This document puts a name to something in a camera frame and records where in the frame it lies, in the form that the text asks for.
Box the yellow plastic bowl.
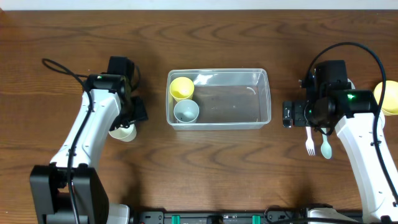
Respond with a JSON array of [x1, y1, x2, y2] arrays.
[[373, 80, 398, 116]]

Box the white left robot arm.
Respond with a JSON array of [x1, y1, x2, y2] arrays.
[[29, 56, 148, 224]]

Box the mint green plastic spoon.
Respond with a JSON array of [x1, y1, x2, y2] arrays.
[[321, 128, 332, 159]]

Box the clear plastic container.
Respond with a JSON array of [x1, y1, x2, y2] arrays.
[[165, 68, 271, 131]]

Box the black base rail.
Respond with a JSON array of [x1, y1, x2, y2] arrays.
[[129, 207, 309, 224]]

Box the grey plastic cup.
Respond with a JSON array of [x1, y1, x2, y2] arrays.
[[174, 100, 200, 123]]

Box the cream plastic cup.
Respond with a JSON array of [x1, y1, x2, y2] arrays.
[[109, 124, 137, 142]]

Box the yellow plastic cup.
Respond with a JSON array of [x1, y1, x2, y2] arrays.
[[169, 77, 195, 102]]

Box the white plastic fork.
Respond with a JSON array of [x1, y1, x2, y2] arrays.
[[305, 126, 315, 156]]

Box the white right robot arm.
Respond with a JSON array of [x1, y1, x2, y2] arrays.
[[282, 60, 397, 223]]

